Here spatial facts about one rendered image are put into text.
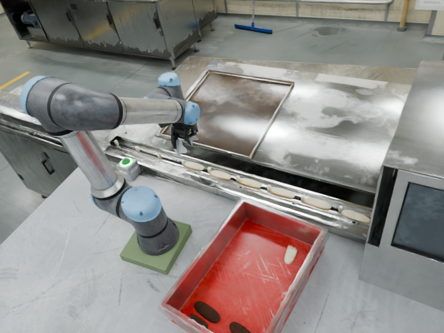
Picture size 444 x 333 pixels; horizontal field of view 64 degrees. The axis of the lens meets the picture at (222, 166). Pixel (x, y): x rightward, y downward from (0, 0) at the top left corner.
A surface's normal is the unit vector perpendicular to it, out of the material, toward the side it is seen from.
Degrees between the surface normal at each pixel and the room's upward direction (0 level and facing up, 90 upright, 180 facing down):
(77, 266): 0
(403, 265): 90
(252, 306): 0
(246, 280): 0
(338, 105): 10
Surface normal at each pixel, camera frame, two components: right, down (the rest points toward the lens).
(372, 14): -0.50, 0.63
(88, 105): 0.47, -0.04
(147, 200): -0.04, -0.64
